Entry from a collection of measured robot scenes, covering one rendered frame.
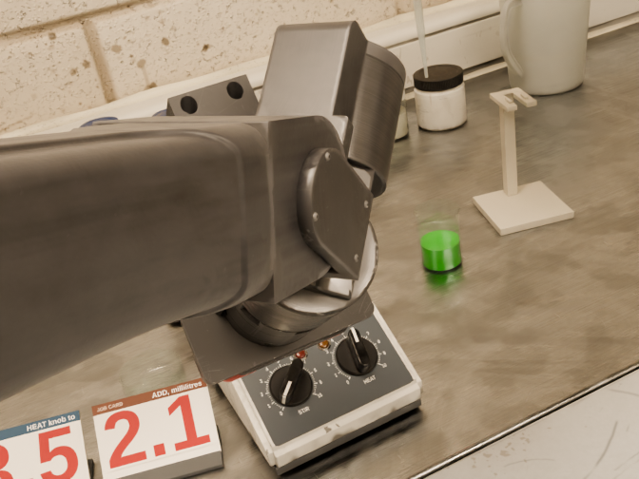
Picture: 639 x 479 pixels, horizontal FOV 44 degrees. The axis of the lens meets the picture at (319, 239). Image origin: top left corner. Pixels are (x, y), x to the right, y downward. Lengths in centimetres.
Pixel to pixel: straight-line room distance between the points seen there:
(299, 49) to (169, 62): 76
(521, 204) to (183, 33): 50
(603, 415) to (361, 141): 34
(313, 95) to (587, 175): 64
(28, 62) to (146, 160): 87
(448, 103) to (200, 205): 87
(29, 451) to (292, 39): 41
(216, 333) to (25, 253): 26
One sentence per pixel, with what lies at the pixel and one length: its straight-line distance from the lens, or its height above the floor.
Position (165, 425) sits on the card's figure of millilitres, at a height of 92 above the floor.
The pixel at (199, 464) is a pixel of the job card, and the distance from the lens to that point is 62.
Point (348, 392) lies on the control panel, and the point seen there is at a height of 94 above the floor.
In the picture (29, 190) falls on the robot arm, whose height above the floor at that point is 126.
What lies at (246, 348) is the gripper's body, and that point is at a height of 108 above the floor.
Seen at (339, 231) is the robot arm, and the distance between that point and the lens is 28.
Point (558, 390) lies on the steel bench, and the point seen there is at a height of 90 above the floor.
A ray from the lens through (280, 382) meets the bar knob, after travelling 59.
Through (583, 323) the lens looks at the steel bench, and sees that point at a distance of 71.
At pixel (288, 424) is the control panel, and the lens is 58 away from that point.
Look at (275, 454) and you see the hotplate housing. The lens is 58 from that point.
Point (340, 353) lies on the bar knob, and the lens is 60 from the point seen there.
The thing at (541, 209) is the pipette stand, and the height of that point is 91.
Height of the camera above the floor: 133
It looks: 29 degrees down
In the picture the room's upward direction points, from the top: 11 degrees counter-clockwise
